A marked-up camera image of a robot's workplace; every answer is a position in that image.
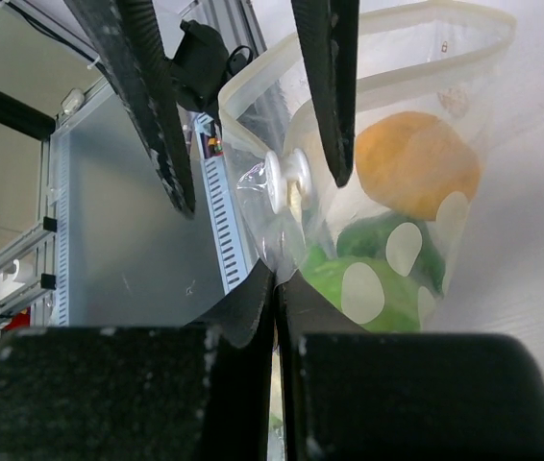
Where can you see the green bell pepper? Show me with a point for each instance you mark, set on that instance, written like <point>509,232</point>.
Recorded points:
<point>411,246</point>

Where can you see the yellow lemon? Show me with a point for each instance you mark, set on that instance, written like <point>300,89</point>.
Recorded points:
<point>412,161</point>

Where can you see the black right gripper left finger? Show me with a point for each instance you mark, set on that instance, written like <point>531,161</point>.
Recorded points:
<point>197,392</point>

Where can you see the slotted cable duct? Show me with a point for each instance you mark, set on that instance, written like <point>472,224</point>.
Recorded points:
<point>231,260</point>

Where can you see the clear zip top bag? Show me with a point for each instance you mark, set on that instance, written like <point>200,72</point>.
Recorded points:
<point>437,57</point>

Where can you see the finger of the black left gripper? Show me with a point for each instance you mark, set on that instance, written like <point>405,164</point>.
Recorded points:
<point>328,33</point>
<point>127,39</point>

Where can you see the white zipper slider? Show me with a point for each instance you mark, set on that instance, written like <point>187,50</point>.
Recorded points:
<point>288,181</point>

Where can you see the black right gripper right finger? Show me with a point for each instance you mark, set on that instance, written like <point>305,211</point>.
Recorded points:
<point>349,394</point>

